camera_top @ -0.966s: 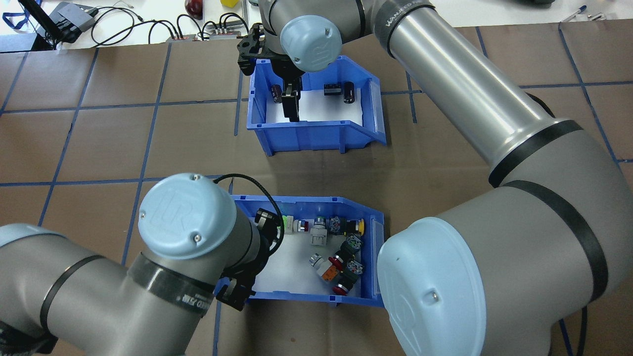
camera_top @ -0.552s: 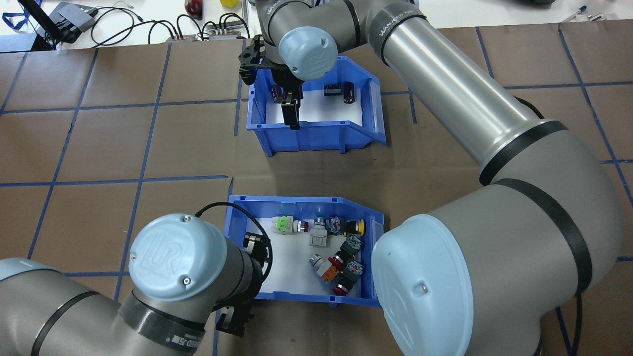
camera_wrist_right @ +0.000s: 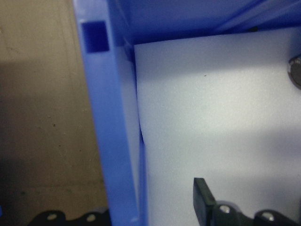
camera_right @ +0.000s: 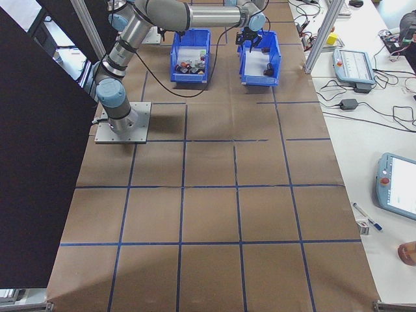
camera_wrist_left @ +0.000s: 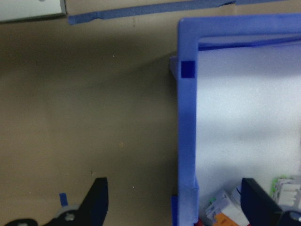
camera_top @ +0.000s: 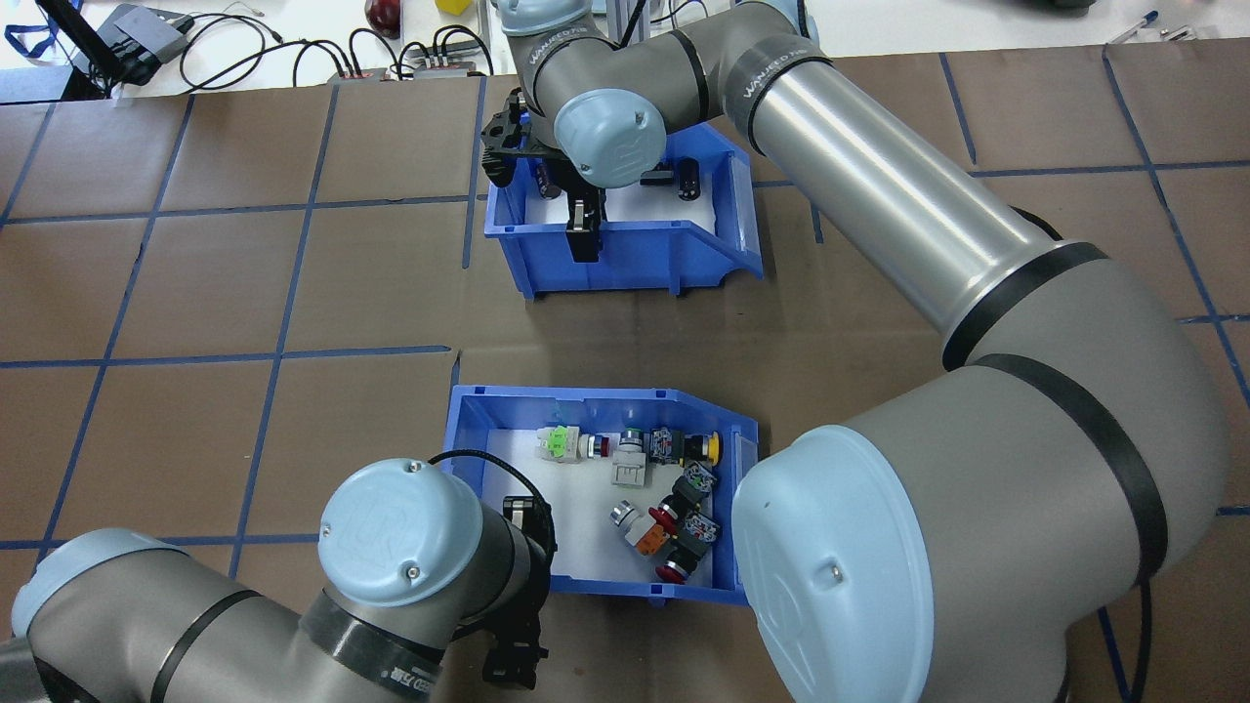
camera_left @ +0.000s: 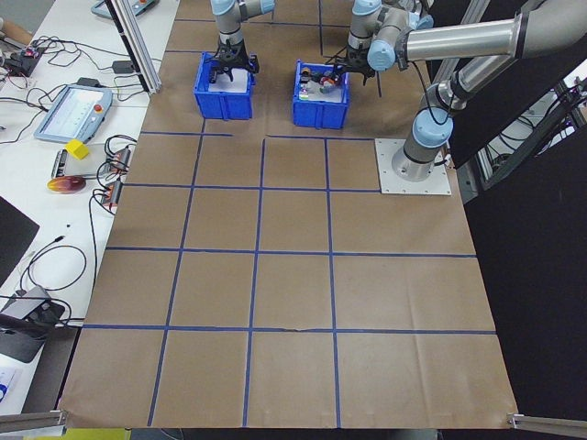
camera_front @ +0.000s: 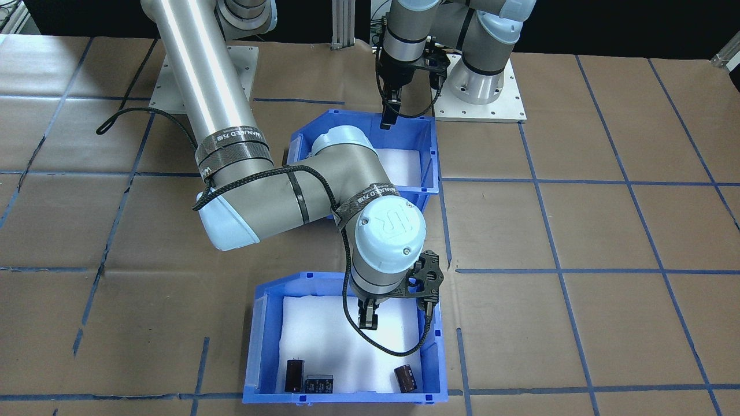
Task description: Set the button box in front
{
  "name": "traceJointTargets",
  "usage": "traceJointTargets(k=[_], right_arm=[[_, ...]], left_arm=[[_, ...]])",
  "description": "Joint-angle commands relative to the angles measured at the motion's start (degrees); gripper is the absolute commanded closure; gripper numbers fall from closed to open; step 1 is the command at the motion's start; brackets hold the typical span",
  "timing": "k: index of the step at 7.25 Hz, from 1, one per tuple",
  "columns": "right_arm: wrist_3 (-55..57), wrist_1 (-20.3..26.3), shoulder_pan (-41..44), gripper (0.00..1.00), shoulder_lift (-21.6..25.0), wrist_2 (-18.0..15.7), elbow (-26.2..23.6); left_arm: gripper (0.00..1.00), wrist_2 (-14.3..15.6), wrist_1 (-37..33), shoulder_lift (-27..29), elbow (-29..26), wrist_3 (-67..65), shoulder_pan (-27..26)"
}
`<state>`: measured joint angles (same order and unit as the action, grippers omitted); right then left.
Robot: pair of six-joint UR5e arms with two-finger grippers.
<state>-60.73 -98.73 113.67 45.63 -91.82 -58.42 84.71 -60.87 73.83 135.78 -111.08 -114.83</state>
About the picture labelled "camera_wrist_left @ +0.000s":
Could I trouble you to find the blue bin holding buttons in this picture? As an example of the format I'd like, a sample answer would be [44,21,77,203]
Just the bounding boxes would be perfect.
[169,13,301,226]

